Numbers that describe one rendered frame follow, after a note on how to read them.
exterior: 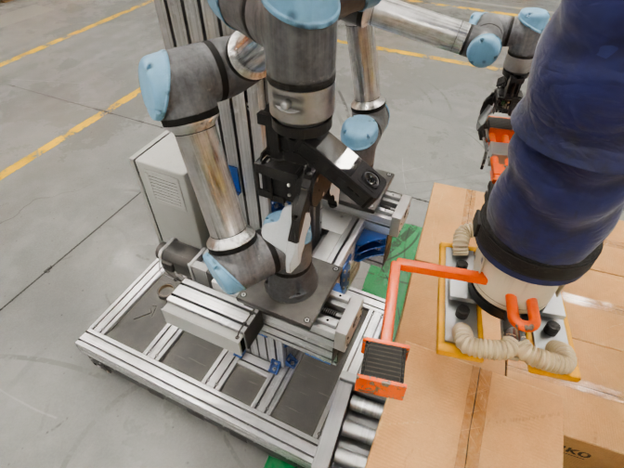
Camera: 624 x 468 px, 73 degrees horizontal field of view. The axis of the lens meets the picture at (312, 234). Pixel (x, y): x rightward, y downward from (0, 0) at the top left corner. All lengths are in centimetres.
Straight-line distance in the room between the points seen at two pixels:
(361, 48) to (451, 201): 114
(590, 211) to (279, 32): 56
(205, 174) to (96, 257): 212
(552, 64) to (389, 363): 53
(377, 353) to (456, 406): 41
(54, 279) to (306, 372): 168
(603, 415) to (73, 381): 223
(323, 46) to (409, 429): 89
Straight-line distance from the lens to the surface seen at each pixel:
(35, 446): 240
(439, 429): 113
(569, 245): 85
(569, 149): 73
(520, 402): 122
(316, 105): 47
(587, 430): 176
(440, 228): 214
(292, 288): 111
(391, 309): 87
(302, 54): 44
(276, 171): 53
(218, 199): 92
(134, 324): 227
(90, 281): 284
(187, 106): 86
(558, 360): 98
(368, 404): 156
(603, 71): 69
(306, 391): 194
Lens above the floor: 197
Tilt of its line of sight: 45 degrees down
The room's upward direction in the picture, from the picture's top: straight up
